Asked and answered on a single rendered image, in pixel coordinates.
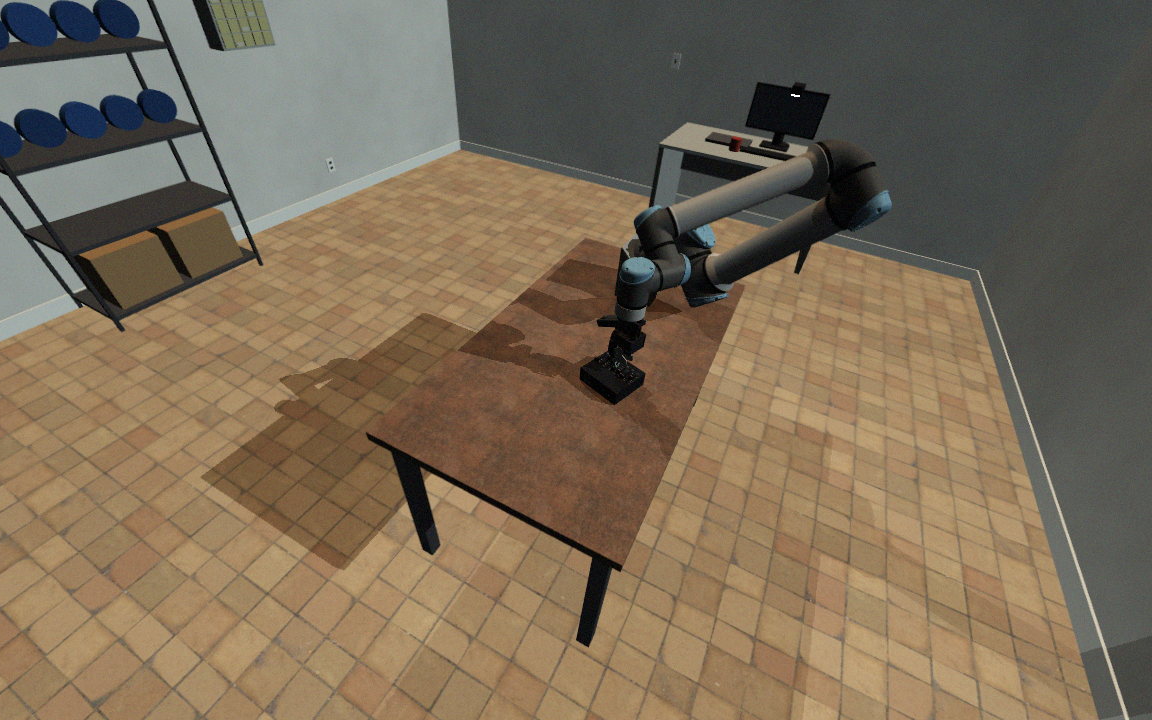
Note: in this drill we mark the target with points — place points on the black lighting desk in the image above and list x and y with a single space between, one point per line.
614 384

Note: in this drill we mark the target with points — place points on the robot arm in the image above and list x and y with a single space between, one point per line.
859 198

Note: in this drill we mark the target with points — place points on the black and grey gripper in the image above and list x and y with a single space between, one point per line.
628 335

